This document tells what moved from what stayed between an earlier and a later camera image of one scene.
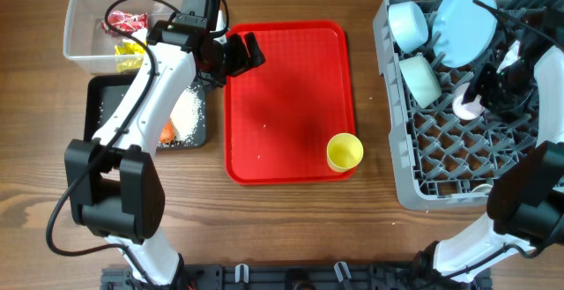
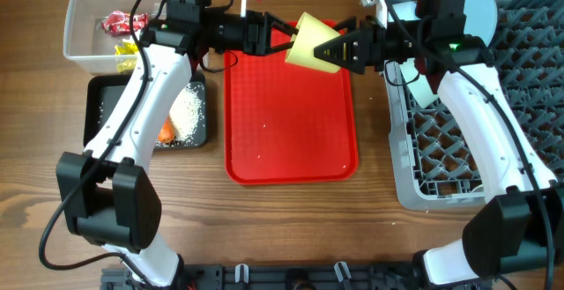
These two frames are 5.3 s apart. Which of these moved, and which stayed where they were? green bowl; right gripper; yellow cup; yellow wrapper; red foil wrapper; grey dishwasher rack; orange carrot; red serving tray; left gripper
Moved: right gripper; left gripper; yellow cup
Stayed: red foil wrapper; yellow wrapper; red serving tray; green bowl; orange carrot; grey dishwasher rack
